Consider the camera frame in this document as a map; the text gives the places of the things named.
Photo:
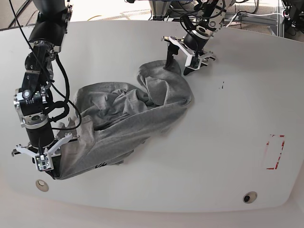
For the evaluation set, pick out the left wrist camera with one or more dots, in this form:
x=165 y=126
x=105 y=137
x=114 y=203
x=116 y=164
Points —
x=193 y=62

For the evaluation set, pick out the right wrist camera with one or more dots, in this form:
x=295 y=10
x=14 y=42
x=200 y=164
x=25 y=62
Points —
x=44 y=162

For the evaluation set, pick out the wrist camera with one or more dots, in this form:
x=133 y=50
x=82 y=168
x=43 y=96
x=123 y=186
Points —
x=44 y=162
x=193 y=62

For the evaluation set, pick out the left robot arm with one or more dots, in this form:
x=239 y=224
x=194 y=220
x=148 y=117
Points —
x=200 y=24

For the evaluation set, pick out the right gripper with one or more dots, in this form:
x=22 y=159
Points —
x=40 y=137

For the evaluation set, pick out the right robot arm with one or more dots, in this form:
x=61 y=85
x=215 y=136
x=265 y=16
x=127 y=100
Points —
x=34 y=100

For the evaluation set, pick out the red tape rectangle marking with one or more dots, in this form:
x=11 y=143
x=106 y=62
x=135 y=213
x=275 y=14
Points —
x=274 y=149

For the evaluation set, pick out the grey printed t-shirt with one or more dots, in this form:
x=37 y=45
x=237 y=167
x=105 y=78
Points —
x=117 y=117

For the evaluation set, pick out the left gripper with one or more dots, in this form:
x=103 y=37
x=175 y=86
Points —
x=190 y=44

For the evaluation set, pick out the dark table grommet hole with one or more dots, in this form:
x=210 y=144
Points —
x=250 y=197

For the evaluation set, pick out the aluminium frame stand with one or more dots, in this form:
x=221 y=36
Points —
x=159 y=9

